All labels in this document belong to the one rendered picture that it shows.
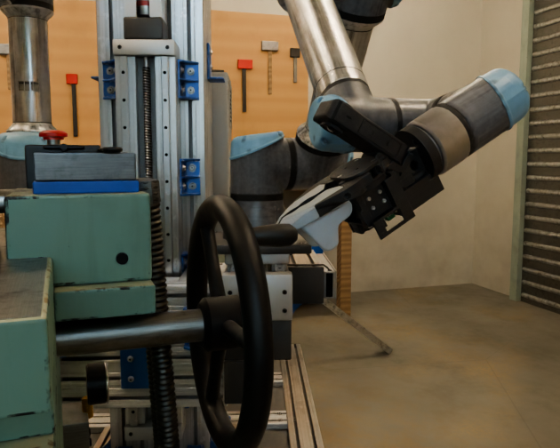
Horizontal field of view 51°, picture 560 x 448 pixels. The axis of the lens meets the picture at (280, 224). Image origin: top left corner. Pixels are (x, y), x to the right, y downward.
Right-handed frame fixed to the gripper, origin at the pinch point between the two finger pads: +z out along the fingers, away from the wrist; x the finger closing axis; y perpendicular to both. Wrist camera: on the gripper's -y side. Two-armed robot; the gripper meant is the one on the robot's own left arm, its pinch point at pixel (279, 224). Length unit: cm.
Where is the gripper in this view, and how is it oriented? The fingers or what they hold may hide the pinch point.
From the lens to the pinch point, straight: 66.2
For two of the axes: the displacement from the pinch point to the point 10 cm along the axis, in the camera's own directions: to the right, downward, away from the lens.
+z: -8.1, 5.3, -2.5
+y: 4.7, 8.4, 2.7
